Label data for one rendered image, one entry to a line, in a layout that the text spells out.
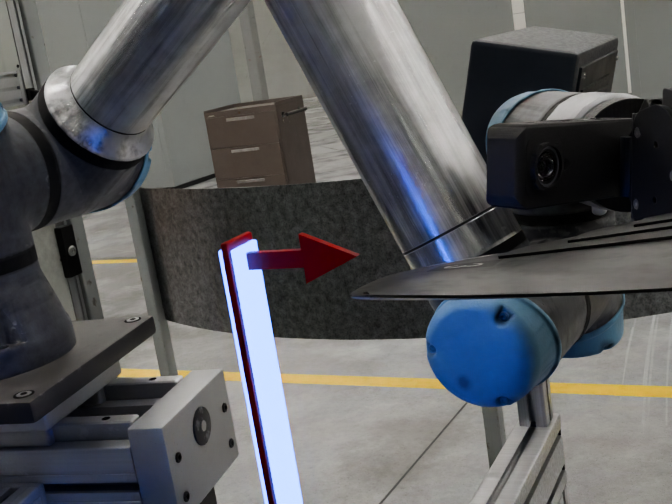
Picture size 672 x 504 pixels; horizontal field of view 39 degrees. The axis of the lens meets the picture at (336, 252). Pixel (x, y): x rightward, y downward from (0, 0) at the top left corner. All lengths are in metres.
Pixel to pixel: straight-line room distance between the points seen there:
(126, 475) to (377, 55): 0.43
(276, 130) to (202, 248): 4.54
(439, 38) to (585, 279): 6.53
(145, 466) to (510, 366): 0.36
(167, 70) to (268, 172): 6.34
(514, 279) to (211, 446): 0.58
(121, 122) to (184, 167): 9.35
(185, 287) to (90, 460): 1.91
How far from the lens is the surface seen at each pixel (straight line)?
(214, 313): 2.66
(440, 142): 0.60
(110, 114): 0.91
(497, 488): 0.92
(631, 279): 0.33
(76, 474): 0.87
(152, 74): 0.88
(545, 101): 0.69
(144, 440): 0.82
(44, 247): 2.49
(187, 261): 2.69
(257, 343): 0.47
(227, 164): 7.37
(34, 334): 0.88
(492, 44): 1.00
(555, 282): 0.34
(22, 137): 0.92
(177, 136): 10.22
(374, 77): 0.60
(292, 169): 7.22
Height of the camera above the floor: 1.28
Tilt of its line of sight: 12 degrees down
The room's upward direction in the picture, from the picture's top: 9 degrees counter-clockwise
